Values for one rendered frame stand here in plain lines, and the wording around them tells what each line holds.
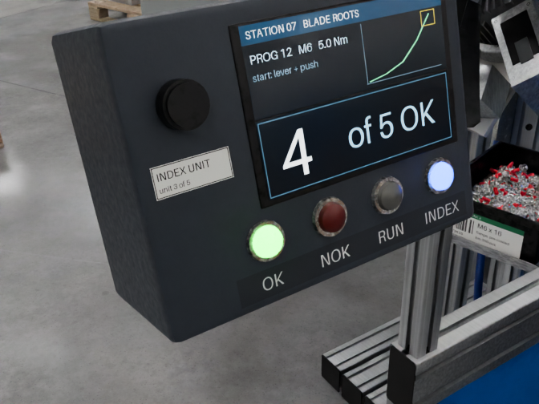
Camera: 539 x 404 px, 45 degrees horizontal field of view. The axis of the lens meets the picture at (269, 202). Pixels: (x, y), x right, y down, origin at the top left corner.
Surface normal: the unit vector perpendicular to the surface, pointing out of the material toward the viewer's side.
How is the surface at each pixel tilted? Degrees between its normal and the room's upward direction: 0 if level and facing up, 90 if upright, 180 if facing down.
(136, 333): 0
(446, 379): 90
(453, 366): 90
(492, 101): 77
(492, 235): 90
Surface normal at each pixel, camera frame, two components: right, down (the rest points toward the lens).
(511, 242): -0.68, 0.38
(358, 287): -0.03, -0.87
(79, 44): -0.84, 0.29
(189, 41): 0.51, 0.16
